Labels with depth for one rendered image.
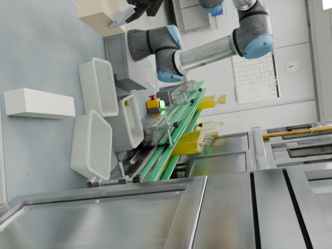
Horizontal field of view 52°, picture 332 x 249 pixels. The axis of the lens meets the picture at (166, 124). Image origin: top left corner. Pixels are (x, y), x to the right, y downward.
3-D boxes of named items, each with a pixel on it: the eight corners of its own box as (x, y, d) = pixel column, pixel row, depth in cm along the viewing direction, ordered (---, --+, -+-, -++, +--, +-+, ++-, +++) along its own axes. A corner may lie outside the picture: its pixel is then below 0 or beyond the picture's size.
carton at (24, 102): (3, 91, 87) (23, 87, 85) (56, 100, 110) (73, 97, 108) (6, 115, 86) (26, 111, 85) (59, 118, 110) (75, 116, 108)
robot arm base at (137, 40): (125, 25, 155) (145, 21, 152) (136, 33, 169) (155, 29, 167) (130, 59, 155) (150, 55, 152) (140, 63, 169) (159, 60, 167)
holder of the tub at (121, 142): (117, 163, 150) (134, 161, 148) (103, 103, 144) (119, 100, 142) (129, 150, 166) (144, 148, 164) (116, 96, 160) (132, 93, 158)
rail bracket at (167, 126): (157, 149, 164) (182, 146, 161) (149, 116, 161) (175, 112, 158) (158, 147, 167) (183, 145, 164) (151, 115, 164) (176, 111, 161)
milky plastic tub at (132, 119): (115, 152, 148) (134, 149, 146) (103, 103, 144) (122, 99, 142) (128, 140, 165) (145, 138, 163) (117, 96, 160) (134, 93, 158)
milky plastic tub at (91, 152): (62, 171, 109) (86, 168, 107) (69, 110, 119) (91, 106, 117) (88, 185, 124) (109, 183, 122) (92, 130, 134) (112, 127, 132)
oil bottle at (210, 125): (188, 133, 253) (224, 128, 247) (187, 126, 251) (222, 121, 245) (189, 131, 258) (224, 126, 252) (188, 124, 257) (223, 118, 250)
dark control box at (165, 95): (158, 104, 230) (170, 102, 228) (155, 92, 228) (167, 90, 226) (160, 102, 238) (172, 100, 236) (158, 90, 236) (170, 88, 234)
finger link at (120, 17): (100, 20, 93) (123, -4, 92) (109, 28, 99) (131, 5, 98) (106, 28, 93) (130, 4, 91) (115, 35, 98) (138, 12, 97)
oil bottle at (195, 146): (162, 157, 174) (203, 152, 169) (160, 147, 173) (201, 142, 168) (165, 153, 180) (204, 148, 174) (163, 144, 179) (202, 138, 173)
